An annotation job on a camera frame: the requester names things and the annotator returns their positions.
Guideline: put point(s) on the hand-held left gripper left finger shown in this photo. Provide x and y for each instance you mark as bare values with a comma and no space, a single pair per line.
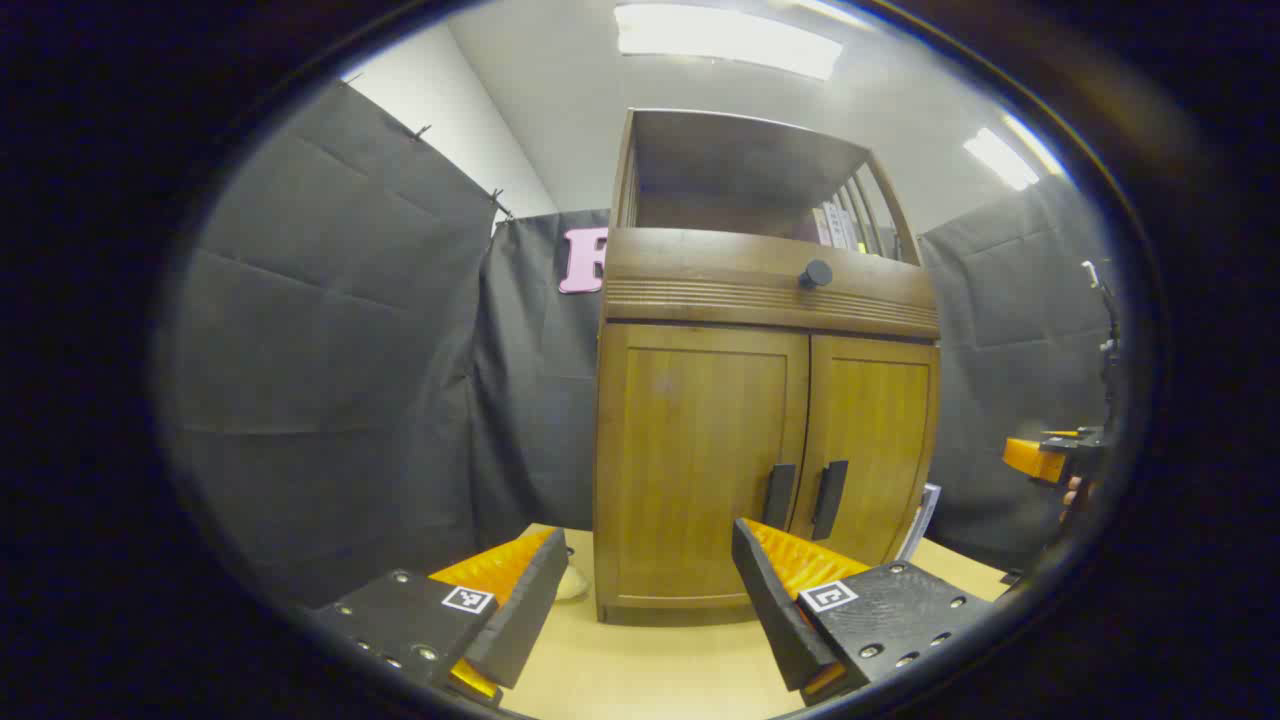
520,620

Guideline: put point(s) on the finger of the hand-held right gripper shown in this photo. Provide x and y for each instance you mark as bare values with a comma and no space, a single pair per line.
1032,460

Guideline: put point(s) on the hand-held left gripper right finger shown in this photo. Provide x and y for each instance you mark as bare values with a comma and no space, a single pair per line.
775,610

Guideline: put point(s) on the wooden shoe cabinet door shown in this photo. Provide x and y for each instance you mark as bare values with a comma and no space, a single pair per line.
690,450
880,430

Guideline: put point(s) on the wooden double-door shoe cabinet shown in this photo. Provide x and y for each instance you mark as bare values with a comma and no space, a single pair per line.
740,160

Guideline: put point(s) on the wooden cabinet drawer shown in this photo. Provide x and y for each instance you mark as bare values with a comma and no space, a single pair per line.
700,270

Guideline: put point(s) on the small cream object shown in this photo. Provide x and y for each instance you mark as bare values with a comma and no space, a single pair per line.
573,583

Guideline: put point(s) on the blue-grey book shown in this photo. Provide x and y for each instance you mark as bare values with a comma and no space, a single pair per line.
922,520

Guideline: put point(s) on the black round drawer knob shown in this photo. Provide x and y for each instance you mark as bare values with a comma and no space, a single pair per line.
815,274

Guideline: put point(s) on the ceiling light panel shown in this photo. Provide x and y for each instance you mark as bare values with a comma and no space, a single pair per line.
720,40
1000,158

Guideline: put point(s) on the upright white books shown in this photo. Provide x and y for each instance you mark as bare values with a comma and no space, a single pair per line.
835,228

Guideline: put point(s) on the black backdrop cloth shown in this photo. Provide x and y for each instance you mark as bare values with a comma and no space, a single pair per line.
330,350

